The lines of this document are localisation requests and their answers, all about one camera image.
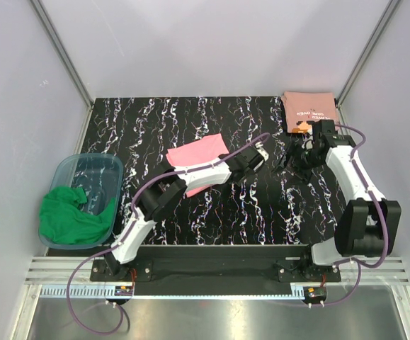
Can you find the green t-shirt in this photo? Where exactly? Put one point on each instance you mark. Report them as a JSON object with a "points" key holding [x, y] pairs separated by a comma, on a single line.
{"points": [[62, 222]]}

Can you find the aluminium frame post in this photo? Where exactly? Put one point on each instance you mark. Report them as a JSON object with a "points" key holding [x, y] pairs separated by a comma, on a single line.
{"points": [[56, 41], [375, 37]]}

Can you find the folded dusty pink printed t-shirt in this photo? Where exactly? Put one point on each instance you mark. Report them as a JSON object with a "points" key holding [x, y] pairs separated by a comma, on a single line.
{"points": [[302, 110]]}

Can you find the left aluminium frame post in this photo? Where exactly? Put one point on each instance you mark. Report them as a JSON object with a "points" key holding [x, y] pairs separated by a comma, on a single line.
{"points": [[56, 41]]}

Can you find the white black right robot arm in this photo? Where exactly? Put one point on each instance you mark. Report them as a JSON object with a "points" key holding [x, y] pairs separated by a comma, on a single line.
{"points": [[367, 228]]}

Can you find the right aluminium frame post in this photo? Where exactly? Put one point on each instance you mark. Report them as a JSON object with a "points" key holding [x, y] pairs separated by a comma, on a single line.
{"points": [[375, 37]]}

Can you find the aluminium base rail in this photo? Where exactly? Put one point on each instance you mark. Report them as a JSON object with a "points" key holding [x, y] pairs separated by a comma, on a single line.
{"points": [[49, 270]]}

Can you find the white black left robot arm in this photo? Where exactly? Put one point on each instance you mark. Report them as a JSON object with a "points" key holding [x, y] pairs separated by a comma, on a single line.
{"points": [[158, 198]]}

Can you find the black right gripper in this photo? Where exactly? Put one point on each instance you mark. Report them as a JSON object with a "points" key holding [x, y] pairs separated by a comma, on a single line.
{"points": [[282, 162]]}

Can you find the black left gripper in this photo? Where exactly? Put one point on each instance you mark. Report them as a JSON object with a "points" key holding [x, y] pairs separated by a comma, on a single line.
{"points": [[249, 172]]}

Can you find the white slotted cable duct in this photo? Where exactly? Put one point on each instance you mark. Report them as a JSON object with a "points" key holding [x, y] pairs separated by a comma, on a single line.
{"points": [[142, 291]]}

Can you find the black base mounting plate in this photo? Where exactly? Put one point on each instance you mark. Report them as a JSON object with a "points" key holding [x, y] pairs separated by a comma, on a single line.
{"points": [[219, 266]]}

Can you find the teal plastic bin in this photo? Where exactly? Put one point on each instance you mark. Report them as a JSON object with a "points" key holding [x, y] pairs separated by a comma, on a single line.
{"points": [[101, 177]]}

